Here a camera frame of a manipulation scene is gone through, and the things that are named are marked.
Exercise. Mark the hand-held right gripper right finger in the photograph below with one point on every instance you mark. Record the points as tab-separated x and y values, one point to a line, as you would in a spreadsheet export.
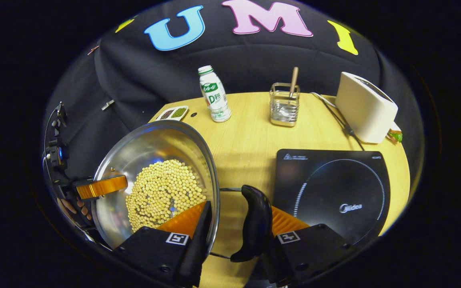
314	250

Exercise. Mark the black induction cooktop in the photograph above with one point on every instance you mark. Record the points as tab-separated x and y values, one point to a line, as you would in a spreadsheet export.
326	188

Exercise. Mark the clear square utensil holder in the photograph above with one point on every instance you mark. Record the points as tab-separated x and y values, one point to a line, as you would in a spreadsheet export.
284	112

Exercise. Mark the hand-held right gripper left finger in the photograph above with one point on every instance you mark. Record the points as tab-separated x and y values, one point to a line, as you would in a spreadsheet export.
198	248

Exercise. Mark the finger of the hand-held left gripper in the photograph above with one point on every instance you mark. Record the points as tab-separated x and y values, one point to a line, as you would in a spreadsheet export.
102	187

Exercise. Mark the silver cloth clip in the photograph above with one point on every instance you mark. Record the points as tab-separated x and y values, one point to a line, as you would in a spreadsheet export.
107	104

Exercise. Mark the white bottle with green label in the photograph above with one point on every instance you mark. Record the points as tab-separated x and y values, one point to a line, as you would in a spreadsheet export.
215	96

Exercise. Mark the black backdrop cloth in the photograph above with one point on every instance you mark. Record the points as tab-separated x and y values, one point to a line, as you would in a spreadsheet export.
134	68

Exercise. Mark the white divided dish of grains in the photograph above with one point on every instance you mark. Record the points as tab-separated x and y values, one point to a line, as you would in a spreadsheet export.
173	113

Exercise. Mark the white toaster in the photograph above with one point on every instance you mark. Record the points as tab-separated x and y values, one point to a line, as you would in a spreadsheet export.
364	110

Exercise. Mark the sandwich on small plate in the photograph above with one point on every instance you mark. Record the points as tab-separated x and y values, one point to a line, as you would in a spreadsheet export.
395	135

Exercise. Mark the pile of yellow soybeans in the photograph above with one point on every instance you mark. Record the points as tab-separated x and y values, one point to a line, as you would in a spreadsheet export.
162	192

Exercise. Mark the copper cloth clip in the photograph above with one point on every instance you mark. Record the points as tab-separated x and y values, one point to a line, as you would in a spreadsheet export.
93	50

